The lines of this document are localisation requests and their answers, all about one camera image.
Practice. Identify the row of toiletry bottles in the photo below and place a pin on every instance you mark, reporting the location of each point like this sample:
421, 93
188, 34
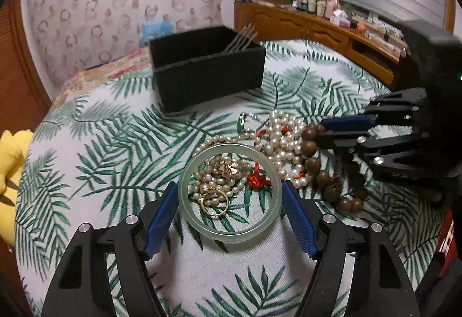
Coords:
310, 5

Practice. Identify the green leaf print cloth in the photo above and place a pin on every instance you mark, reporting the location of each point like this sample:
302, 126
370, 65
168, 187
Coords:
108, 158

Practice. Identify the red knot charm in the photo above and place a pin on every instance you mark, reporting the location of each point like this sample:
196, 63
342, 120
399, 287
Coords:
256, 180

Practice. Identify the circle patterned curtain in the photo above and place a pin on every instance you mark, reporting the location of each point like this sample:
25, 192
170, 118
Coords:
108, 7

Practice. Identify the yellow plush toy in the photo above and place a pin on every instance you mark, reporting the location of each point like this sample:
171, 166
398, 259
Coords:
14, 158

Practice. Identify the blue plastic bag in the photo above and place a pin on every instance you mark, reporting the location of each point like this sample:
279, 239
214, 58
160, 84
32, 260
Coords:
157, 26

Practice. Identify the wooden cabinet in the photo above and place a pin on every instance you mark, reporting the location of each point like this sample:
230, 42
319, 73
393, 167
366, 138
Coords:
288, 23

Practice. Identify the pink tissue box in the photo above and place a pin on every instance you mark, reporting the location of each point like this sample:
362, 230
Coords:
341, 17

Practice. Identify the floral blanket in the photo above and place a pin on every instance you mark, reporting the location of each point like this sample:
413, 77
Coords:
94, 77

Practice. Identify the pale green jade bangle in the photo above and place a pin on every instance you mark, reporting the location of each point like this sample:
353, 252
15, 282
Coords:
231, 234

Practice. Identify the dark red garment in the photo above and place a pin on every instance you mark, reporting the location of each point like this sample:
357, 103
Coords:
448, 234

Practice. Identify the pink bottle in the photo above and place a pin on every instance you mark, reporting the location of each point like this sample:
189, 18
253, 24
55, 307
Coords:
334, 5

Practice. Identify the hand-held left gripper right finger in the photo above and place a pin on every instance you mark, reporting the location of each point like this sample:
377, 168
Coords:
299, 221

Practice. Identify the black felt box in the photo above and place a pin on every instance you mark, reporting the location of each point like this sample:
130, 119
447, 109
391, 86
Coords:
209, 82

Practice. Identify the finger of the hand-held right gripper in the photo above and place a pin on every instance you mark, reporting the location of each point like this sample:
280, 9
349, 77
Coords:
397, 154
346, 124

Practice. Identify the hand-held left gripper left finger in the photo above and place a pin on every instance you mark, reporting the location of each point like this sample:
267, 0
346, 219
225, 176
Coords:
160, 221

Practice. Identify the rose gold flower pendant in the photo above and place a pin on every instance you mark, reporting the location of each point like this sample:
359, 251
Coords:
229, 168

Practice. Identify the small orange ornament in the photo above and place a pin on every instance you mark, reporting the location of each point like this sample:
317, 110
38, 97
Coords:
361, 27

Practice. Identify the red bead strand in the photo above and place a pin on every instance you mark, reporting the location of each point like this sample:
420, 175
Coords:
260, 133

